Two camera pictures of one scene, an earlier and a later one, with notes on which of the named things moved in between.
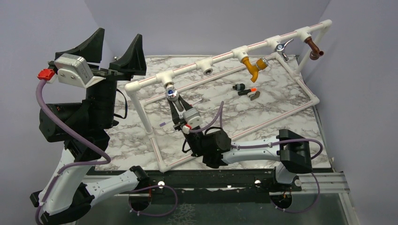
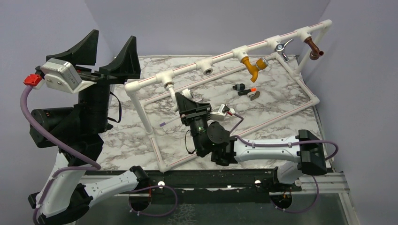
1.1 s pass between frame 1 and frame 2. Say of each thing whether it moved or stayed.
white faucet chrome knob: moved
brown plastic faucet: stayed
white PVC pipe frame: stayed
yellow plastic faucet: stayed
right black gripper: moved
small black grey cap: stayed
